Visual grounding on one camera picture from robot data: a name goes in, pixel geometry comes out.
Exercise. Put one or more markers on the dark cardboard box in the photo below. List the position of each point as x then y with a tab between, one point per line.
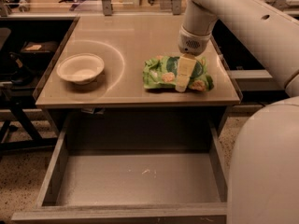
38	51

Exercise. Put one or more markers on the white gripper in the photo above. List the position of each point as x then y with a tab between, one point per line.
192	44

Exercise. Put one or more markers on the green rice chip bag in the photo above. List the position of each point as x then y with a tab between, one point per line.
161	73

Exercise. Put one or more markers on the white paper bowl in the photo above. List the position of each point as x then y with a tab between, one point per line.
81	68

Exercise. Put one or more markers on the grey open top drawer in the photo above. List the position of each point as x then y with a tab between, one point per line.
109	171

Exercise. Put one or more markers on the grey drawer cabinet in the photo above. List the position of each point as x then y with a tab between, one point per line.
116	111

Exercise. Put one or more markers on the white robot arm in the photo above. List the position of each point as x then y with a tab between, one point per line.
263	179

